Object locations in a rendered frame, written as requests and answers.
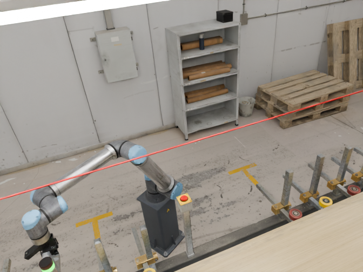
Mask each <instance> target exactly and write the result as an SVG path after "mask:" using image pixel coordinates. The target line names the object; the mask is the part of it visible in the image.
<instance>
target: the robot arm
mask: <svg viewBox="0 0 363 272"><path fill-rule="evenodd" d="M143 155H147V151H146V149H145V148H144V147H142V146H140V145H137V144H134V143H132V142H130V141H127V140H117V141H113V142H110V143H108V144H106V145H105V146H104V149H103V150H101V151H100V152H98V153H97V154H95V155H94V156H92V157H91V158H89V159H87V160H86V161H84V162H83V163H81V164H80V165H78V166H77V167H75V168H74V169H72V170H70V171H69V172H67V173H66V174H64V175H63V176H61V177H60V178H58V179H57V180H55V181H54V182H56V181H59V180H63V179H66V178H70V177H72V176H76V175H80V174H83V173H86V172H90V171H94V170H96V169H98V168H100V167H102V166H103V165H104V164H106V163H107V162H109V161H110V160H116V159H117V158H120V157H122V158H124V159H127V160H130V159H133V158H137V157H141V156H143ZM130 162H131V163H132V164H133V165H135V166H136V167H137V168H138V169H139V170H140V171H142V172H143V173H144V179H145V183H146V189H147V191H146V199H147V201H148V202H150V203H160V202H162V201H164V200H165V199H166V198H167V197H168V198H170V199H172V200H176V199H177V198H176V197H178V196H180V194H181V192H182V190H183V185H182V183H180V182H178V181H176V180H175V179H174V178H173V177H172V176H170V175H166V174H165V173H164V172H163V170H162V169H161V168H160V167H159V166H158V165H157V164H156V163H155V162H154V161H153V160H152V159H151V158H150V157H149V156H146V157H143V158H140V159H136V160H133V161H130ZM90 174H91V173H90ZM90 174H86V175H82V176H79V177H76V178H73V179H70V180H66V181H63V182H59V183H56V184H53V185H49V186H46V187H43V188H39V189H36V190H33V191H32V192H31V195H30V200H31V201H32V202H33V204H34V205H36V206H37V207H39V208H40V209H39V210H35V209H34V210H31V211H29V212H27V213H26V214H25V215H24V216H23V217H22V220H21V223H22V225H23V228H24V229H25V231H26V233H27V234H28V236H29V238H30V240H31V242H32V243H33V244H34V245H33V246H32V247H30V248H29V249H28V250H27V251H26V252H25V254H24V258H25V259H26V260H29V259H31V258H32V257H33V256H34V255H36V254H37V253H38V252H40V253H41V256H42V254H43V253H46V252H48V251H50V253H51V255H52V257H53V259H54V261H57V260H58V259H59V258H58V257H55V256H57V255H58V254H59V252H58V250H57V249H58V248H59V247H58V244H59V243H58V241H57V239H56V238H53V233H50V232H49V230H48V228H47V225H48V224H50V223H51V222H52V221H54V220H55V219H56V218H58V217H59V216H61V215H62V214H64V213H65V212H66V211H67V210H68V206H67V204H66V202H65V200H64V199H63V198H62V197H61V196H60V195H61V194H63V193H64V192H65V191H67V190H68V189H70V188H71V187H72V186H74V185H75V184H77V183H78V182H80V181H81V180H83V179H84V178H85V177H87V176H88V175H90Z"/></svg>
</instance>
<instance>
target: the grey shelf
mask: <svg viewBox="0 0 363 272"><path fill-rule="evenodd" d="M222 29H223V42H222V43H220V44H214V45H209V46H205V47H204V50H200V49H199V47H198V48H195V49H189V50H184V51H182V50H181V49H180V43H186V42H191V41H194V40H199V34H204V39H205V38H211V37H216V36H221V37H222ZM165 34H166V44H167V54H168V59H169V69H170V79H171V88H172V98H173V108H174V117H175V123H176V128H178V127H179V128H180V130H181V131H182V132H183V133H184V135H185V140H186V141H187V140H188V134H189V133H193V132H195V131H198V130H203V129H206V128H210V127H214V126H218V125H221V124H225V123H229V122H231V121H235V120H236V124H235V125H236V126H238V109H239V73H240V38H241V22H237V21H234V20H233V21H232V22H227V23H222V22H219V21H217V19H211V20H207V21H201V22H195V23H190V24H183V25H177V26H171V27H168V28H165ZM222 52H223V62H225V63H226V64H229V63H231V65H232V68H231V69H230V72H227V73H222V74H218V75H214V76H209V77H205V78H200V79H195V80H190V81H189V80H188V78H186V79H183V70H182V69H183V68H186V67H191V66H196V65H201V64H206V63H211V62H217V61H220V60H222ZM221 84H224V85H225V88H227V89H228V93H226V94H222V95H219V96H215V97H211V98H207V99H203V100H200V101H196V102H193V103H189V104H187V102H186V97H185V96H184V93H185V92H190V91H195V90H200V89H204V88H207V87H212V86H217V85H221Z"/></svg>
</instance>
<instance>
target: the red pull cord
mask: <svg viewBox="0 0 363 272"><path fill-rule="evenodd" d="M360 92H363V90H362V91H358V92H355V93H351V94H348V95H345V96H342V97H338V98H335V99H331V100H328V101H325V102H322V103H318V104H315V105H311V106H308V107H304V108H301V109H298V110H295V111H291V112H288V113H284V114H281V115H277V116H275V117H271V118H268V119H264V120H261V121H257V122H254V123H251V124H248V125H244V126H240V127H237V128H234V129H231V130H228V131H224V132H220V133H217V134H214V135H210V136H208V137H204V138H201V139H197V140H194V141H190V142H187V143H184V144H181V145H177V146H173V147H170V148H167V149H163V150H161V151H157V152H153V153H150V154H147V155H143V156H141V157H137V158H133V159H130V160H127V161H123V162H120V163H117V164H114V165H110V166H106V167H103V168H100V169H96V170H94V171H90V172H86V173H83V174H80V175H76V176H72V177H70V178H66V179H63V180H59V181H56V182H52V183H49V184H46V185H43V186H39V187H36V188H33V189H29V190H27V191H23V192H19V193H16V194H13V195H9V196H5V197H3V198H0V200H3V199H6V198H10V197H12V196H16V195H20V194H23V193H26V192H30V191H33V190H36V189H39V188H43V187H46V186H49V185H53V184H56V183H59V182H63V181H66V180H70V179H73V178H76V177H79V176H82V175H86V174H90V173H93V172H96V171H100V170H103V169H106V168H109V167H113V166H117V165H120V164H123V163H126V162H129V161H133V160H136V159H140V158H143V157H146V156H149V155H153V154H156V153H160V152H163V151H167V150H169V149H173V148H176V147H179V146H183V145H187V144H190V143H193V142H196V141H199V140H203V139H206V138H210V137H213V136H216V135H220V134H223V133H226V132H230V131H233V130H237V129H239V128H243V127H246V126H250V125H253V124H257V123H260V122H263V121H266V120H270V119H273V118H276V117H280V116H282V115H286V114H290V113H293V112H296V111H300V110H303V109H306V108H309V107H313V106H317V105H320V104H323V103H327V102H329V101H333V100H336V99H340V98H343V97H346V96H350V95H353V94H356V93H360Z"/></svg>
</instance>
